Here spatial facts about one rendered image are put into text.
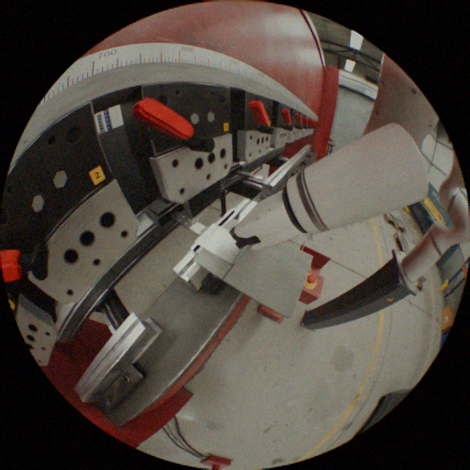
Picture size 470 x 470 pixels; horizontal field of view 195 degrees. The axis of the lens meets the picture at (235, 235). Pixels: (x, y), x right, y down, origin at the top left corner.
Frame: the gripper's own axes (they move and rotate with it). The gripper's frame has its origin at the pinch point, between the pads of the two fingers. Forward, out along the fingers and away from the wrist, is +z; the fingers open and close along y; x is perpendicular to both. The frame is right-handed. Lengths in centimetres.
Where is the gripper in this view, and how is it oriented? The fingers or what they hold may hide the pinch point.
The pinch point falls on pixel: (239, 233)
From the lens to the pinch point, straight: 29.9
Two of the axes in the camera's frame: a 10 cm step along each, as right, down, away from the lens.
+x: 6.4, 7.4, 2.1
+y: -5.5, 6.3, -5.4
